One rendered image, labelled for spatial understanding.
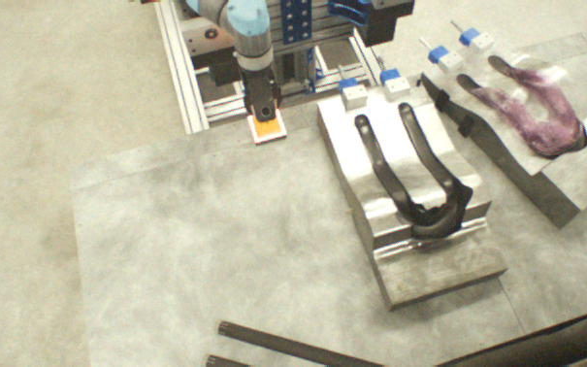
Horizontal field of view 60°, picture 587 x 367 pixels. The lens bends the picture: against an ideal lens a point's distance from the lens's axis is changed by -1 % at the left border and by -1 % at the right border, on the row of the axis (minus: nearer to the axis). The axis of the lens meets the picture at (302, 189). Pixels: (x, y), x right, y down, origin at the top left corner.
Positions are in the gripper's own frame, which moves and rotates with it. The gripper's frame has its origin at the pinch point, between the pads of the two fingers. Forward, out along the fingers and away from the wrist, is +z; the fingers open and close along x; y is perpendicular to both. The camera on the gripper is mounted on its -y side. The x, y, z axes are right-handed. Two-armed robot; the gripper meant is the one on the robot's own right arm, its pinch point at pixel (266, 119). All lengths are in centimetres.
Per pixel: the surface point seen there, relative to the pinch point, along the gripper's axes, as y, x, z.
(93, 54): 120, 62, 84
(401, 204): -33.4, -21.0, -6.3
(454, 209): -37.0, -32.2, -4.0
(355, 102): -6.1, -20.5, -6.5
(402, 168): -24.7, -25.0, -4.6
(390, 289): -49, -13, -1
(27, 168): 65, 97, 84
